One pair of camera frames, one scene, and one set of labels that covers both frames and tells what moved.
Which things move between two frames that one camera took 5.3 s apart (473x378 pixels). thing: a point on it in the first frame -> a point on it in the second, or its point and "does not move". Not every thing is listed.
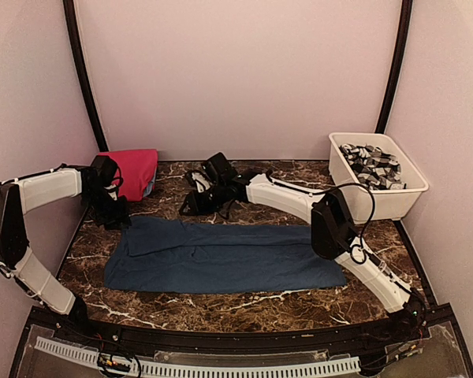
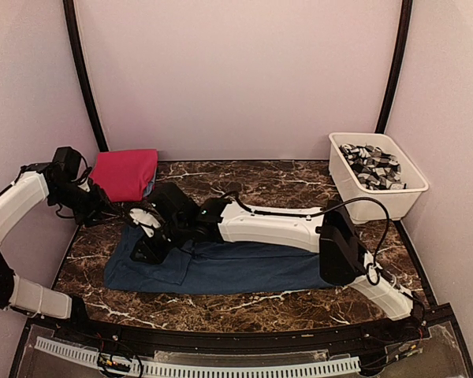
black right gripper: (196, 207) -> (154, 253)
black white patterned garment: (377, 169) does not move
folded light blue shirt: (147, 190) does not move
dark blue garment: (167, 256) does not move
